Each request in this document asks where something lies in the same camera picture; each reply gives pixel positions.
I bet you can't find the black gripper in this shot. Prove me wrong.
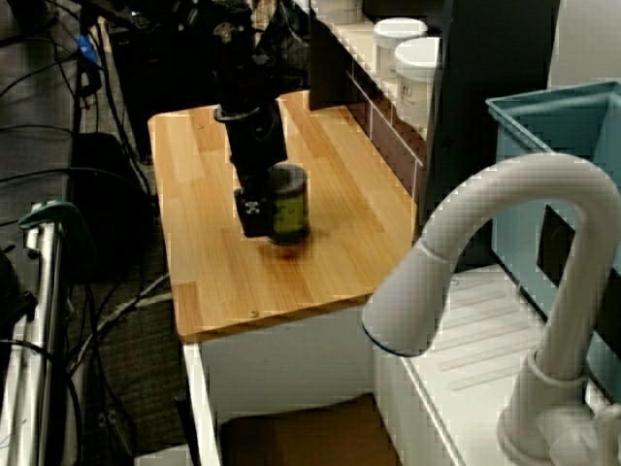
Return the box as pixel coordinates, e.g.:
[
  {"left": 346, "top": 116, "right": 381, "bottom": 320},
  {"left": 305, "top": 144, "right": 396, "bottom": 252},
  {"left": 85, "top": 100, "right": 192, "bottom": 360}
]
[{"left": 213, "top": 106, "right": 288, "bottom": 240}]

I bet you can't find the green labelled tin can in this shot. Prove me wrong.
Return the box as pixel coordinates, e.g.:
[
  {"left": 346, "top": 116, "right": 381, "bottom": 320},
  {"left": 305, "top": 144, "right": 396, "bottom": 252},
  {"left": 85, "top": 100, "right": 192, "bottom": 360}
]
[{"left": 265, "top": 163, "right": 312, "bottom": 245}]

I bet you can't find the white toy kitchen cabinet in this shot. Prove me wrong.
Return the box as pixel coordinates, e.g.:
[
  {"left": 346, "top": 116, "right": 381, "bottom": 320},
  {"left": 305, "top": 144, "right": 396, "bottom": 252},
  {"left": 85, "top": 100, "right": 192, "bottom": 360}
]
[{"left": 181, "top": 300, "right": 404, "bottom": 466}]

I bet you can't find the dark tile backsplash panel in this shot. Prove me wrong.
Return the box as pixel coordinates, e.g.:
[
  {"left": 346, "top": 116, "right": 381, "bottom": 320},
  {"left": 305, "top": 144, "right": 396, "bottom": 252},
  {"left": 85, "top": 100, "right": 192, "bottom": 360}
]
[{"left": 346, "top": 62, "right": 429, "bottom": 205}]

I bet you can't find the narrow black upright panel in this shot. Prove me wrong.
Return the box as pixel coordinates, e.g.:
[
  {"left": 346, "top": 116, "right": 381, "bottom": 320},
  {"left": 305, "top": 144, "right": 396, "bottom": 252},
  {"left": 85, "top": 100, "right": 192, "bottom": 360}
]
[{"left": 309, "top": 0, "right": 355, "bottom": 111}]

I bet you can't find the green clamp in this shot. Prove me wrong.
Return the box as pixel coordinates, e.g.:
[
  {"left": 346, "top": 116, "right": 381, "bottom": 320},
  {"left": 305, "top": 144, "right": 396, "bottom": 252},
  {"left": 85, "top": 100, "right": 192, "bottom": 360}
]
[{"left": 17, "top": 201, "right": 98, "bottom": 273}]

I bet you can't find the large white lidded jar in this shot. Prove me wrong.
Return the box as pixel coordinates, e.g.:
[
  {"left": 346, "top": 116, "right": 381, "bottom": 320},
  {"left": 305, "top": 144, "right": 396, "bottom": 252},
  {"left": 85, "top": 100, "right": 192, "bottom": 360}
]
[{"left": 393, "top": 36, "right": 442, "bottom": 127}]

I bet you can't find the small white lidded jar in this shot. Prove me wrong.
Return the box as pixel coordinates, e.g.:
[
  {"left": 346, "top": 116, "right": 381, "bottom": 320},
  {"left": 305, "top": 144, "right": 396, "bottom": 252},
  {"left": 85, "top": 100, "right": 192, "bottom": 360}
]
[{"left": 373, "top": 17, "right": 428, "bottom": 83}]

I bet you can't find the blue tape strip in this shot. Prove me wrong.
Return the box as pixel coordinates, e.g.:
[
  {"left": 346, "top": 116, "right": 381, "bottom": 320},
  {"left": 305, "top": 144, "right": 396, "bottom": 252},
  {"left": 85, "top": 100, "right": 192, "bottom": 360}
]
[{"left": 77, "top": 33, "right": 106, "bottom": 72}]

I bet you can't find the silver metal pole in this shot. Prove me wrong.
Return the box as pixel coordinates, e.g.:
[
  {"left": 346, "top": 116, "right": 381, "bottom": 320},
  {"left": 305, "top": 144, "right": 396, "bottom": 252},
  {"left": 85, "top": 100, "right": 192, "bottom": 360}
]
[{"left": 9, "top": 203, "right": 67, "bottom": 466}]

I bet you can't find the wide black upright panel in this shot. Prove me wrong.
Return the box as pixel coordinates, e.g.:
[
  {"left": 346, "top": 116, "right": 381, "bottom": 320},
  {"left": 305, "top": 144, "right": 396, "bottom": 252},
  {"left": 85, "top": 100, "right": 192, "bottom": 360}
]
[{"left": 426, "top": 0, "right": 559, "bottom": 253}]

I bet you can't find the white ridged sink counter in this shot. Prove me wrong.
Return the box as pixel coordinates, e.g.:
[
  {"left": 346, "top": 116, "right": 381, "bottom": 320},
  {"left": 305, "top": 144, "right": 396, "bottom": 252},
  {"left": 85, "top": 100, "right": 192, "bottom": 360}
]
[{"left": 373, "top": 264, "right": 621, "bottom": 466}]

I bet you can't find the white toy faucet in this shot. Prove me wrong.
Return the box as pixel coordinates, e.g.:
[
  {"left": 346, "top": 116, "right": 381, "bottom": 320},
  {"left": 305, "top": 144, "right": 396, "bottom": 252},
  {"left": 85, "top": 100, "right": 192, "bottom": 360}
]
[{"left": 361, "top": 152, "right": 621, "bottom": 466}]

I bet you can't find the blue plastic bin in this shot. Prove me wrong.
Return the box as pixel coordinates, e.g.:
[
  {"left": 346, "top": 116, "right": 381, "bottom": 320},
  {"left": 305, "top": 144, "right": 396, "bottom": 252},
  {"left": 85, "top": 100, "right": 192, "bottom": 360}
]
[{"left": 486, "top": 80, "right": 621, "bottom": 404}]

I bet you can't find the white cable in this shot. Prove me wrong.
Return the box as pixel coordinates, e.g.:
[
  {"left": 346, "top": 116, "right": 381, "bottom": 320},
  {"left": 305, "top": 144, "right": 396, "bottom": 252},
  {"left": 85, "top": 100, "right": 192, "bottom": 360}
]
[{"left": 67, "top": 274, "right": 171, "bottom": 375}]

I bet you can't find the black cable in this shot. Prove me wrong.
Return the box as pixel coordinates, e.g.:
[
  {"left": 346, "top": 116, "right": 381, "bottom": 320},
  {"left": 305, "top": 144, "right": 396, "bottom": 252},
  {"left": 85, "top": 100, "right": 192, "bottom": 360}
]
[
  {"left": 0, "top": 123, "right": 75, "bottom": 136},
  {"left": 0, "top": 166, "right": 149, "bottom": 196}
]

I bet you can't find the cream wall shelf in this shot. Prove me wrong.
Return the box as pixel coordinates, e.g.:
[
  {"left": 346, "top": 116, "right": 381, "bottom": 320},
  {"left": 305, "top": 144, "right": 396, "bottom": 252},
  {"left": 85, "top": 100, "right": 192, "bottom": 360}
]
[{"left": 312, "top": 9, "right": 441, "bottom": 142}]

